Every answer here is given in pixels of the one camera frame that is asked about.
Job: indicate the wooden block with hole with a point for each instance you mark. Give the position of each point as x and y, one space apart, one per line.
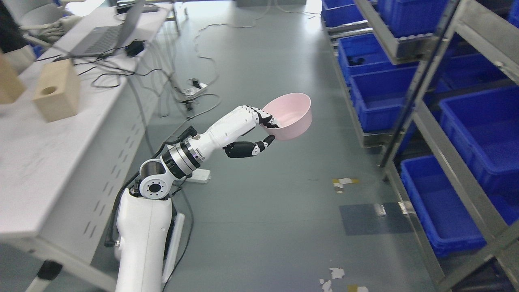
57 93

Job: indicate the pink bowl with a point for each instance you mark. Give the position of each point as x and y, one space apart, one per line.
293 114

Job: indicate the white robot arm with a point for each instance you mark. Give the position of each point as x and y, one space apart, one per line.
145 226

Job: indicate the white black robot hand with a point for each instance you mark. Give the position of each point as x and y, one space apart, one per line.
225 132

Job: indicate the grey laptop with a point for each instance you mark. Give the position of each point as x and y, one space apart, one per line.
104 41

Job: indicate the steel shelf rack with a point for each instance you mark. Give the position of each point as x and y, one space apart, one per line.
438 92

